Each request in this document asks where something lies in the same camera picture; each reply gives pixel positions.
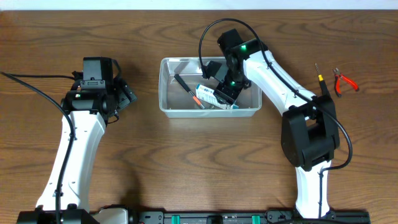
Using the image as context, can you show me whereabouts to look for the white and blue box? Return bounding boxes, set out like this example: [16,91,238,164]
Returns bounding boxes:
[196,84,239,110]

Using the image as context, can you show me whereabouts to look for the small hammer black handle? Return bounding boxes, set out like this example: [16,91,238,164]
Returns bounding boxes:
[173,73,215,110]

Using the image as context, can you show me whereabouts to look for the clear plastic container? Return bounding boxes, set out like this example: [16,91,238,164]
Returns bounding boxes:
[159,57,262,118]

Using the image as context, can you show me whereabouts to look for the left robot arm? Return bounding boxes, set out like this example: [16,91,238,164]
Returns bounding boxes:
[17,78,137,223]

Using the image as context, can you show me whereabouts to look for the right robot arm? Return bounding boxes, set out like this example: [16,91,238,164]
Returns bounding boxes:
[207,37,340,218]

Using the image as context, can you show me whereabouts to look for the black and yellow screwdriver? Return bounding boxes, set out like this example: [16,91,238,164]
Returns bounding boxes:
[315,63,330,96]

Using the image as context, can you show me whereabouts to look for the red handled pliers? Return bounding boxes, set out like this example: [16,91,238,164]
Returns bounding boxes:
[332,67,359,98]

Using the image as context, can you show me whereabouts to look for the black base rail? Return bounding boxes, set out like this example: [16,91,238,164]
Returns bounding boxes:
[127,210,371,224]

